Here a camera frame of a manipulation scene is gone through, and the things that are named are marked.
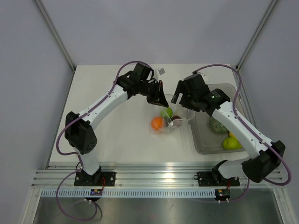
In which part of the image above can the orange fruit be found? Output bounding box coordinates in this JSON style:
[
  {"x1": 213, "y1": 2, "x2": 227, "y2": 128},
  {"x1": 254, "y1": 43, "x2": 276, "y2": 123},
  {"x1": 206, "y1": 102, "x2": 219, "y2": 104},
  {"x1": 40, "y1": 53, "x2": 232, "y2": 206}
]
[{"x1": 150, "y1": 116, "x2": 165, "y2": 131}]

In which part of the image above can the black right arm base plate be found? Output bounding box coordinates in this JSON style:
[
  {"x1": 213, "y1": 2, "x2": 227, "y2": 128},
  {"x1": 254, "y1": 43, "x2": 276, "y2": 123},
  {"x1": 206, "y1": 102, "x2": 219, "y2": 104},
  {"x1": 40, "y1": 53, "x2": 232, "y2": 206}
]
[{"x1": 193, "y1": 171, "x2": 240, "y2": 187}]

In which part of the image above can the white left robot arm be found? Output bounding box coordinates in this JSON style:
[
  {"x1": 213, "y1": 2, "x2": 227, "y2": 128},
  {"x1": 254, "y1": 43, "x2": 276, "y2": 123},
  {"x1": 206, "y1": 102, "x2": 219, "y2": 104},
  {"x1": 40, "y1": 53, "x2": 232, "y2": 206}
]
[{"x1": 64, "y1": 61, "x2": 169, "y2": 186}]

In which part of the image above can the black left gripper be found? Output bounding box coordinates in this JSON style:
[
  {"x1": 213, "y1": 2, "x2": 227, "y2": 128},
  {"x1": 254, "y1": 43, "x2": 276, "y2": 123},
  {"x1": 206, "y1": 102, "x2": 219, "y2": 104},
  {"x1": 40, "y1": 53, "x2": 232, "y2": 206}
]
[{"x1": 138, "y1": 80, "x2": 168, "y2": 107}]

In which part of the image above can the right small circuit board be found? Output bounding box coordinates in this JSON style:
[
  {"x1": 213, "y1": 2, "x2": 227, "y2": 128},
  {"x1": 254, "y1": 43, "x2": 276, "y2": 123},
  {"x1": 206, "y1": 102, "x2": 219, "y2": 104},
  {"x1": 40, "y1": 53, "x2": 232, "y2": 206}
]
[{"x1": 215, "y1": 189, "x2": 231, "y2": 200}]

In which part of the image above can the right aluminium frame post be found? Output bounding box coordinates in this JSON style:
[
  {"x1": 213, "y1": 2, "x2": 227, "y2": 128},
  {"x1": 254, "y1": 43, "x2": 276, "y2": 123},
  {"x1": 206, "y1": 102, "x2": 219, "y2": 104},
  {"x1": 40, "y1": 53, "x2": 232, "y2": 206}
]
[{"x1": 235, "y1": 0, "x2": 280, "y2": 70}]

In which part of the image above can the aluminium frame post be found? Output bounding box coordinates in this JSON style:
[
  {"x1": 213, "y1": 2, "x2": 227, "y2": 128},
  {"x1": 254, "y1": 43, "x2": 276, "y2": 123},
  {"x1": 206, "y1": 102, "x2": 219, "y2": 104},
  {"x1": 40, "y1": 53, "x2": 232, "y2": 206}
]
[
  {"x1": 235, "y1": 0, "x2": 280, "y2": 70},
  {"x1": 33, "y1": 0, "x2": 76, "y2": 74}
]

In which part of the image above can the light green apple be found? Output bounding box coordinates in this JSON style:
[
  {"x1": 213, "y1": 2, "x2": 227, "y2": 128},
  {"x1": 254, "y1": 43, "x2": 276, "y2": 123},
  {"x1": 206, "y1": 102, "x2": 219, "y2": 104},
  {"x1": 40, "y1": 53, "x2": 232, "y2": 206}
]
[
  {"x1": 222, "y1": 137, "x2": 242, "y2": 150},
  {"x1": 160, "y1": 108, "x2": 173, "y2": 119}
]

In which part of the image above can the clear plastic bin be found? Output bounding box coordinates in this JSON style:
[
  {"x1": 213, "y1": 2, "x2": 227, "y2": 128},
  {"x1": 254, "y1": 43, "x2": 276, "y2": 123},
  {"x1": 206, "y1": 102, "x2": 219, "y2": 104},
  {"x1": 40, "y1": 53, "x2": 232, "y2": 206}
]
[{"x1": 190, "y1": 83, "x2": 245, "y2": 154}]

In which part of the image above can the green netted melon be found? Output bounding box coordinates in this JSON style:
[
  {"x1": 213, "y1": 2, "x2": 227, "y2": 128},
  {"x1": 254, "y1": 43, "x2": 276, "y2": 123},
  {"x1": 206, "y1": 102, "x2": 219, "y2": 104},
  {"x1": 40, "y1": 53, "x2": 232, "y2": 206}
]
[{"x1": 208, "y1": 116, "x2": 228, "y2": 133}]

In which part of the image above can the small circuit board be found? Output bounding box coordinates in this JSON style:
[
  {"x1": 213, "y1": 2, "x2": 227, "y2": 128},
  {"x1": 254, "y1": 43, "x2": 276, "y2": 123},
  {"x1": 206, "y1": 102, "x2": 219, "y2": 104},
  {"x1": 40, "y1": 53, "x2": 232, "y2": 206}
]
[
  {"x1": 90, "y1": 189, "x2": 103, "y2": 196},
  {"x1": 215, "y1": 189, "x2": 231, "y2": 200}
]

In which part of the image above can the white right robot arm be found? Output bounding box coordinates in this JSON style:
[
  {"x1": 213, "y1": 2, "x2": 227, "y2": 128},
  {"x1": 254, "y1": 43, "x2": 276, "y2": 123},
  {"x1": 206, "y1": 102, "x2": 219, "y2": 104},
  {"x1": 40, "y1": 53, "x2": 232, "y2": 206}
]
[{"x1": 171, "y1": 74, "x2": 285, "y2": 185}]

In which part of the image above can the left aluminium frame post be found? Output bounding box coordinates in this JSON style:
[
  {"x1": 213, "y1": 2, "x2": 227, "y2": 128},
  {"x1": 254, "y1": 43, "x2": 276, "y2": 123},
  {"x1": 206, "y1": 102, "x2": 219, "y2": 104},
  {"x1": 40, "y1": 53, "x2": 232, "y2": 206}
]
[{"x1": 33, "y1": 0, "x2": 76, "y2": 74}]

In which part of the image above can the clear zip top bag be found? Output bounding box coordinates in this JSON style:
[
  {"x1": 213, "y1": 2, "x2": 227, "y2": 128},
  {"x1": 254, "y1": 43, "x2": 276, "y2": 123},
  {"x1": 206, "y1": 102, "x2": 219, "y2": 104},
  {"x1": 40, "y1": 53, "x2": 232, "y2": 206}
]
[{"x1": 149, "y1": 94, "x2": 195, "y2": 134}]

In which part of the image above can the aluminium table edge rail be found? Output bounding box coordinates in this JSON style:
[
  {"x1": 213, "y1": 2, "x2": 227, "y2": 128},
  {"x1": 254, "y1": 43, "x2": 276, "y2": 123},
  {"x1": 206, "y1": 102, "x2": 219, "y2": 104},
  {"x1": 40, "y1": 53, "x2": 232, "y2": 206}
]
[{"x1": 31, "y1": 162, "x2": 285, "y2": 189}]

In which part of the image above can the white slotted cable duct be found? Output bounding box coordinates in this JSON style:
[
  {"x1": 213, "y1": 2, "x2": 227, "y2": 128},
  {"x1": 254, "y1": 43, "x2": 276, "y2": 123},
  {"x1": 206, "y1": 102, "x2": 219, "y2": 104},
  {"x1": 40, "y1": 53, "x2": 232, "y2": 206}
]
[{"x1": 41, "y1": 189, "x2": 216, "y2": 198}]

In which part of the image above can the dark red passion fruit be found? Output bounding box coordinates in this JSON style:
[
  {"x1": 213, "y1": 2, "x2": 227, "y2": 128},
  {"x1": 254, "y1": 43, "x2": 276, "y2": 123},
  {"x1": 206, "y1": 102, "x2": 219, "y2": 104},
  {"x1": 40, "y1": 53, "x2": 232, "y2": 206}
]
[{"x1": 171, "y1": 115, "x2": 183, "y2": 127}]

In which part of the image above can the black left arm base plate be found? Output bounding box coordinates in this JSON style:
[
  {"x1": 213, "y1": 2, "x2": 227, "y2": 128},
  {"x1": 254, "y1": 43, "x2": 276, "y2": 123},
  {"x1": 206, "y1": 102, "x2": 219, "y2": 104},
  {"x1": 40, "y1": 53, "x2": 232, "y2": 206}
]
[{"x1": 74, "y1": 171, "x2": 116, "y2": 187}]

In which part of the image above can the left small circuit board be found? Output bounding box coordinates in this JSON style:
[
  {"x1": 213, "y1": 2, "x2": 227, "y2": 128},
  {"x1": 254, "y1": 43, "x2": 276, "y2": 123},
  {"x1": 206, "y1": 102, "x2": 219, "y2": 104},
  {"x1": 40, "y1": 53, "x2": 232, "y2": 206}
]
[{"x1": 90, "y1": 189, "x2": 103, "y2": 196}]

